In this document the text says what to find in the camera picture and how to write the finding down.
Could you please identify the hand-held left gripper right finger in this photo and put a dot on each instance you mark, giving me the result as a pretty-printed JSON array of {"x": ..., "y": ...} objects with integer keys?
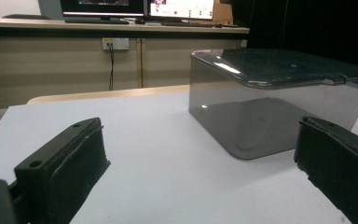
[{"x": 341, "y": 168}]

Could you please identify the black computer mouse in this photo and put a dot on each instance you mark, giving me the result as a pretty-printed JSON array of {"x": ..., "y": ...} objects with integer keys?
[
  {"x": 218, "y": 25},
  {"x": 140, "y": 21}
]

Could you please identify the bright screen monitor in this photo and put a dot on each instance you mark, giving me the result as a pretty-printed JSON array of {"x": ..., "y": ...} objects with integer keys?
[{"x": 180, "y": 9}]

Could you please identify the white table sheet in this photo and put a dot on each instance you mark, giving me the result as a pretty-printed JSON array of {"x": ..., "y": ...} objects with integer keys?
[{"x": 167, "y": 174}]

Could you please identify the flat dark pad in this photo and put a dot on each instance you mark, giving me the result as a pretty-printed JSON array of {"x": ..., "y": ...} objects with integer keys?
[{"x": 28, "y": 16}]

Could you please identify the black keyboard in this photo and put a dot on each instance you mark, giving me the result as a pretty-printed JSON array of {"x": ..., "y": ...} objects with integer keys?
[
  {"x": 96, "y": 21},
  {"x": 186, "y": 24}
]

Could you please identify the white wall socket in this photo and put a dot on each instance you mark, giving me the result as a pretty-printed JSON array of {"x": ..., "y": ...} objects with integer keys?
[{"x": 119, "y": 43}]

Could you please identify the dark screen monitor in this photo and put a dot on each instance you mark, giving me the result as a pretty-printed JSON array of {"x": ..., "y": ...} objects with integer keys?
[{"x": 102, "y": 6}]

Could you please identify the long beige desk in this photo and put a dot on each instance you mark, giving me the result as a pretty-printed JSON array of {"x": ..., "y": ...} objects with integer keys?
[{"x": 59, "y": 68}]

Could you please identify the black curtain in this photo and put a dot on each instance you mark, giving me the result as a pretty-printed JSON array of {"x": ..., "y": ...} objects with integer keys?
[{"x": 323, "y": 25}]

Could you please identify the brown cardboard box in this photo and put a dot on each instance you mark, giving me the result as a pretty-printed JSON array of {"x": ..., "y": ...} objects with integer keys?
[{"x": 223, "y": 12}]

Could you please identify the smoked transparent acrylic box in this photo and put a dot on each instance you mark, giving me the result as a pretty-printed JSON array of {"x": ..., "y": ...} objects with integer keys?
[{"x": 230, "y": 93}]

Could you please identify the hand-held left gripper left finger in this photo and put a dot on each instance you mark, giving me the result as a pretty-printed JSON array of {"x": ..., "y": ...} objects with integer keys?
[{"x": 43, "y": 183}]

